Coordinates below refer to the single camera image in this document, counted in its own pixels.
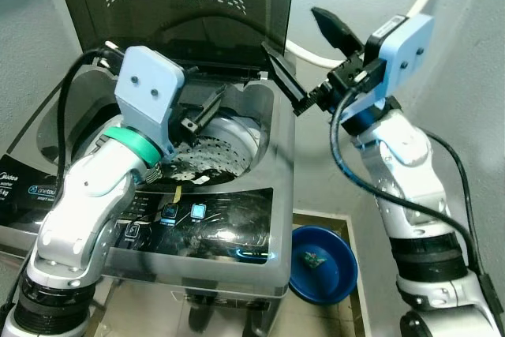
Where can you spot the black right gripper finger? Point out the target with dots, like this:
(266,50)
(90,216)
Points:
(288,78)
(338,35)

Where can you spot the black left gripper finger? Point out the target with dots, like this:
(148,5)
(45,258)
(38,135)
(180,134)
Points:
(177,170)
(205,112)

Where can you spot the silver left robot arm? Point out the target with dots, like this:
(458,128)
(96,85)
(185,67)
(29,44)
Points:
(87,195)

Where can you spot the grey top-load washing machine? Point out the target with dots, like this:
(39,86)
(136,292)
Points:
(118,270)

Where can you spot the yellow tape strip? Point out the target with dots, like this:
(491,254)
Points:
(177,195)

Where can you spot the washer inner tub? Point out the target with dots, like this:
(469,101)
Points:
(229,155)

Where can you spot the dark tinted washer lid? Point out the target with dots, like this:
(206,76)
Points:
(197,29)

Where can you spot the small crumpled wrapper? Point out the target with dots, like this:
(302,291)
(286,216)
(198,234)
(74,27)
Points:
(313,257)

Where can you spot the blue plastic basin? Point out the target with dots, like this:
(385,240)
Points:
(331,274)

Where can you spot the pale blue left wrist camera mount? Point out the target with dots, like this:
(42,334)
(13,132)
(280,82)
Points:
(146,88)

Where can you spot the pale blue wrist camera mount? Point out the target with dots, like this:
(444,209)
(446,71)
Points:
(406,49)
(146,88)

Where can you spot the pale blue right wrist camera mount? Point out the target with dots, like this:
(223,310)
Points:
(406,49)

